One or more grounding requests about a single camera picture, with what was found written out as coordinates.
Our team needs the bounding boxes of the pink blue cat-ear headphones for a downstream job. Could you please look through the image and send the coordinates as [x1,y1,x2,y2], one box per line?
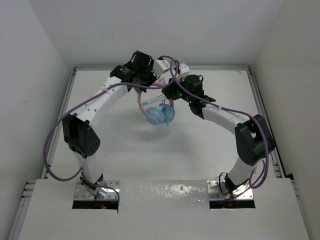
[134,88,176,126]

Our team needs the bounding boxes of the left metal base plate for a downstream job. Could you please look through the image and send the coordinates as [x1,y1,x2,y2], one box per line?
[73,180,120,201]

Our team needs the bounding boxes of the metal base plate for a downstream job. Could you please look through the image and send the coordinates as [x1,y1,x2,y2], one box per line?
[73,180,120,201]
[207,180,254,201]

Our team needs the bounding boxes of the purple cable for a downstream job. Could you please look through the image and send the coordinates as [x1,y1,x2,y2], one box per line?
[169,58,271,200]
[43,55,180,208]

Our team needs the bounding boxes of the aluminium table frame rail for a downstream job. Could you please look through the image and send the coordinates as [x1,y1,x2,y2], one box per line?
[7,65,295,240]

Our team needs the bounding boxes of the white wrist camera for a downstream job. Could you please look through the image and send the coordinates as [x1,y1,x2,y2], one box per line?
[178,63,190,79]
[152,59,170,77]

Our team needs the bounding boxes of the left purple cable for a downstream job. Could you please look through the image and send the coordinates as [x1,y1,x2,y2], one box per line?
[43,55,180,208]

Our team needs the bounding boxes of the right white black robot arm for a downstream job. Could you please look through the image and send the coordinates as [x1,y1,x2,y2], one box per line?
[162,74,276,194]

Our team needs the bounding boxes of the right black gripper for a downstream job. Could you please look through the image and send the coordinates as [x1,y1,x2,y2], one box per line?
[162,75,193,104]

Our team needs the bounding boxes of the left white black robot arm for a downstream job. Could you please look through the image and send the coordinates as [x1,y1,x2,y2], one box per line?
[62,51,156,184]

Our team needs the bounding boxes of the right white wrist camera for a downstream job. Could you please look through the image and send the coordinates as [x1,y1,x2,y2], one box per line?
[178,63,190,79]

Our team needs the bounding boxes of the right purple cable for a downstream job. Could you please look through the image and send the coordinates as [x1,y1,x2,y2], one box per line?
[169,58,271,200]

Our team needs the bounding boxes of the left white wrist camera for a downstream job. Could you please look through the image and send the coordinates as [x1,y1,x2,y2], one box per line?
[152,59,170,77]

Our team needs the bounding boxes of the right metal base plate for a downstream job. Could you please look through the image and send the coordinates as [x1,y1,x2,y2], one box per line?
[207,180,254,201]

